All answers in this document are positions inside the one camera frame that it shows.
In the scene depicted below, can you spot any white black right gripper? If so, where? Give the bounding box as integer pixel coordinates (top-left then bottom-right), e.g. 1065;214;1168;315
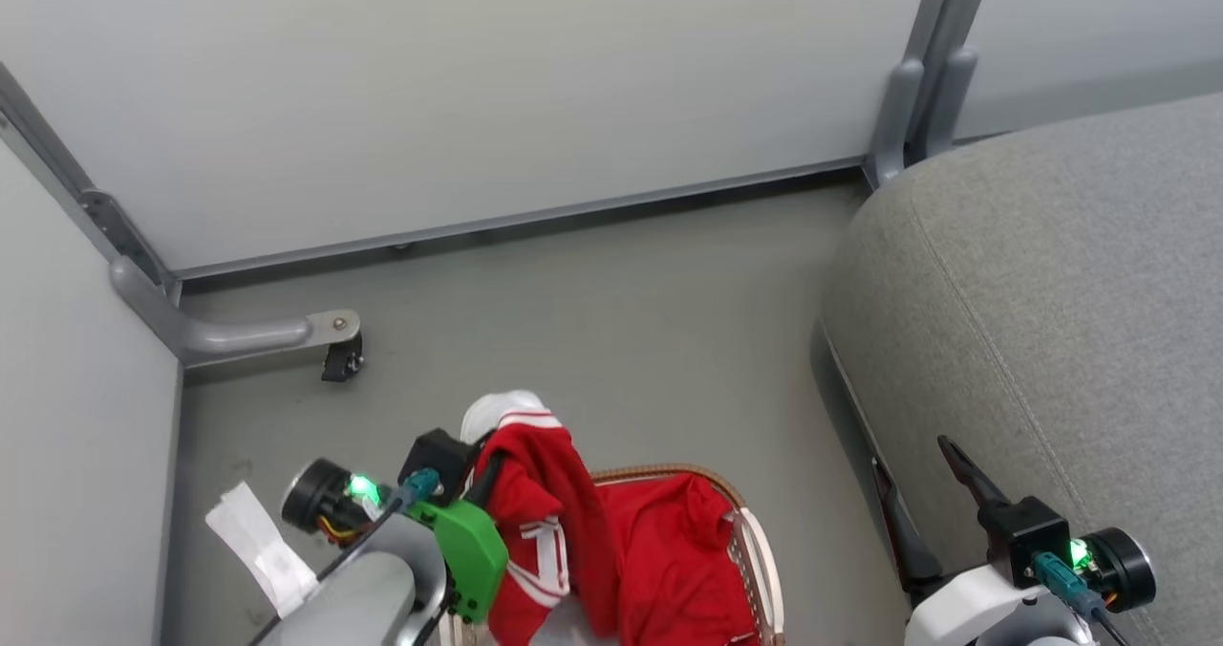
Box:
871;435;1073;646

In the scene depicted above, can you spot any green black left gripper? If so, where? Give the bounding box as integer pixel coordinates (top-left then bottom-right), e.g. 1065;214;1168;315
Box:
397;428;510;625

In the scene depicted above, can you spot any red white sports jersey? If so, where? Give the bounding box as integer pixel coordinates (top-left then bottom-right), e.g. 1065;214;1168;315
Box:
461;390;765;646

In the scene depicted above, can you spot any wicker laundry basket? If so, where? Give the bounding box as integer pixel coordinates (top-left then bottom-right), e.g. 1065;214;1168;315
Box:
440;463;786;646

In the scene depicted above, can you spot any white paper tag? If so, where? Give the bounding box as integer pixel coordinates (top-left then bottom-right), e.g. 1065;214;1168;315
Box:
204;481;319;619

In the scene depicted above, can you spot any black caster wheel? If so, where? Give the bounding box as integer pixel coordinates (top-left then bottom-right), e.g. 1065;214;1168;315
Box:
321;334;365;383

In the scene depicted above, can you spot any grey fabric sofa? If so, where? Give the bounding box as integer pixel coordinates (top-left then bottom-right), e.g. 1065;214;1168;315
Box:
820;92;1223;646

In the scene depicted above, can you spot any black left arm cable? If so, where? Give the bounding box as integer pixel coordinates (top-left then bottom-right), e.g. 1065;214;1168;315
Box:
250;468;442;646

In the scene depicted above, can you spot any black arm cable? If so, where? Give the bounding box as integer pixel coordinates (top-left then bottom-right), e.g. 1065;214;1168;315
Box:
250;468;442;646
1030;550;1130;646

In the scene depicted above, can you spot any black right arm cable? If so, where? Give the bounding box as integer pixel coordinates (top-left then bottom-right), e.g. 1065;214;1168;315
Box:
1030;550;1130;646

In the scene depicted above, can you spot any grey partition foot bracket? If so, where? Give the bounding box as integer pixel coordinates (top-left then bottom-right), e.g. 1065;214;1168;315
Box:
108;254;363;370

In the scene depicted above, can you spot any grey partition floor rail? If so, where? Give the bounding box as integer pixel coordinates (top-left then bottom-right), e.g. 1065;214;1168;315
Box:
175;157;869;281

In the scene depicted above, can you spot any grey partition corner post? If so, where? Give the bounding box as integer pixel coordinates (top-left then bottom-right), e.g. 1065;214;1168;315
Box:
0;61;184;305

